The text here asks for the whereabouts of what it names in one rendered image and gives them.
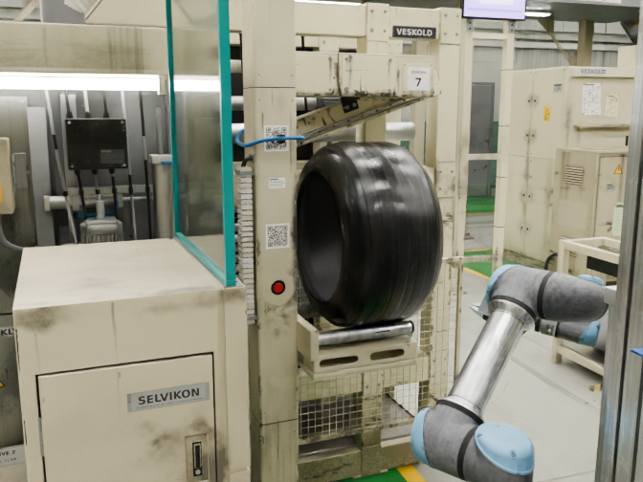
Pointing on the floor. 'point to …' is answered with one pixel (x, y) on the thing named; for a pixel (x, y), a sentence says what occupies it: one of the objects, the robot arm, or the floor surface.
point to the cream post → (272, 51)
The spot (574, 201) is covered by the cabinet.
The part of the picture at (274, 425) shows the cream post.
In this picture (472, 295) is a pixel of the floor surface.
